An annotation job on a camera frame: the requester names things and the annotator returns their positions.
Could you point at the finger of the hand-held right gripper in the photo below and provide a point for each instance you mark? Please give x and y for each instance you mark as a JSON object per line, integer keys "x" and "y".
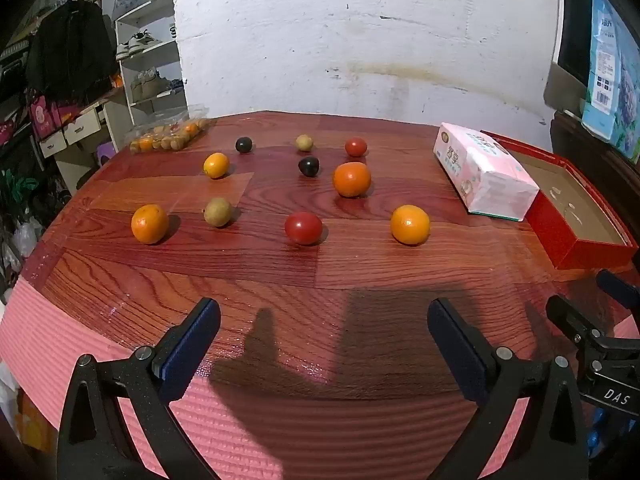
{"x": 570, "y": 315}
{"x": 620, "y": 290}

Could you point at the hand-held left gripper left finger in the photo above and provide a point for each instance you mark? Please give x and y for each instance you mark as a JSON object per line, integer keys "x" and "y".
{"x": 192, "y": 345}

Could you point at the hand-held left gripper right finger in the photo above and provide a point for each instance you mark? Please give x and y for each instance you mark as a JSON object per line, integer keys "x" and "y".
{"x": 457, "y": 345}

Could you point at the red cardboard box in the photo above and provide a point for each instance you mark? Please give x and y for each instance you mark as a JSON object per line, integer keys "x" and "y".
{"x": 575, "y": 250}

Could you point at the large orange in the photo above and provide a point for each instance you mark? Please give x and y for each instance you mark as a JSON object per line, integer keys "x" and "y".
{"x": 149, "y": 223}
{"x": 410, "y": 224}

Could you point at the brown kiwi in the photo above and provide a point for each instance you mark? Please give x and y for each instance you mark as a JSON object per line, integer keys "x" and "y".
{"x": 217, "y": 211}

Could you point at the large red tomato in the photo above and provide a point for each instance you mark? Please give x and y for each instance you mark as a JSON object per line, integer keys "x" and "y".
{"x": 303, "y": 228}

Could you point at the small yellow-orange citrus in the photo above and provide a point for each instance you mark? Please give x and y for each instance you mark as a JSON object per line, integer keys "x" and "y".
{"x": 216, "y": 165}

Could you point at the deep orange tangerine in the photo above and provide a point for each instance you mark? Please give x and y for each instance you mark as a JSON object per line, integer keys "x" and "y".
{"x": 352, "y": 179}

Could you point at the dark plum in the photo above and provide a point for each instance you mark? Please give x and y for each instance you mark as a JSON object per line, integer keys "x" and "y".
{"x": 308, "y": 166}
{"x": 243, "y": 145}

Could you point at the small red tomato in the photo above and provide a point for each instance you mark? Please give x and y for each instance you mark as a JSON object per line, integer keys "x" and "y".
{"x": 356, "y": 146}

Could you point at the small pale kiwi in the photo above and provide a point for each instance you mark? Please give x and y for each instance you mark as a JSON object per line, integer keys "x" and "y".
{"x": 303, "y": 143}

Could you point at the person's right hand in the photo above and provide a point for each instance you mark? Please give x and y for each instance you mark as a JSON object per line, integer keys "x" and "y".
{"x": 596, "y": 422}

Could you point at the dark wooden cabinet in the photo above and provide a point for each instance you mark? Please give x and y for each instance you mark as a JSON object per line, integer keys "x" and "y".
{"x": 590, "y": 155}

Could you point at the pink foam mat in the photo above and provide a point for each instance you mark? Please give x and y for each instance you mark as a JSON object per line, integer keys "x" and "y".
{"x": 300, "y": 435}

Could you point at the pink white tissue pack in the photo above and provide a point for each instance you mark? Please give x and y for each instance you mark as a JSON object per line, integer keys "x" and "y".
{"x": 480, "y": 170}

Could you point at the white plastic bag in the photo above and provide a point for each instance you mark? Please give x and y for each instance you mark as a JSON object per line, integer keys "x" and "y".
{"x": 20, "y": 245}

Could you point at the purple plastic object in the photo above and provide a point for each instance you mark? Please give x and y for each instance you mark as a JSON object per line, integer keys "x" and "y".
{"x": 106, "y": 153}

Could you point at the clear plastic fruit container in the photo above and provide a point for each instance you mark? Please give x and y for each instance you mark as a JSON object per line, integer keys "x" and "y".
{"x": 170, "y": 135}

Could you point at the blue floral tissue package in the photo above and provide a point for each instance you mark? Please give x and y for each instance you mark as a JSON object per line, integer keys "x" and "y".
{"x": 607, "y": 70}

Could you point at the green plastic bag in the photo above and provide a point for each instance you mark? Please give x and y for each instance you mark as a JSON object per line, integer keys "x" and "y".
{"x": 15, "y": 185}

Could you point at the white shoe shelf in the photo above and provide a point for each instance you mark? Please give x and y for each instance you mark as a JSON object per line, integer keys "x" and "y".
{"x": 122, "y": 115}

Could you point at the white drawer unit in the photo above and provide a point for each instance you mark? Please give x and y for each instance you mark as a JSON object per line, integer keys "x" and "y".
{"x": 80, "y": 127}

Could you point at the blue sneaker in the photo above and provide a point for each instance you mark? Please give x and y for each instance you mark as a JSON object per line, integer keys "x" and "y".
{"x": 176, "y": 86}

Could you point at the grey sneaker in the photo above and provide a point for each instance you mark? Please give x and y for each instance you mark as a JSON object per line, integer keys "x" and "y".
{"x": 149, "y": 84}

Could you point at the pink gift bag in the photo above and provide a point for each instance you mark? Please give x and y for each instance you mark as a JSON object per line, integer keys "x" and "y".
{"x": 42, "y": 117}

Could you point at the white sneaker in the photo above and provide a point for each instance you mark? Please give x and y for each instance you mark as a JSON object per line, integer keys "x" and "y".
{"x": 144, "y": 41}
{"x": 123, "y": 51}

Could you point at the black hanging jacket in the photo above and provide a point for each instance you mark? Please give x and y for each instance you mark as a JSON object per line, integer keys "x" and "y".
{"x": 65, "y": 55}

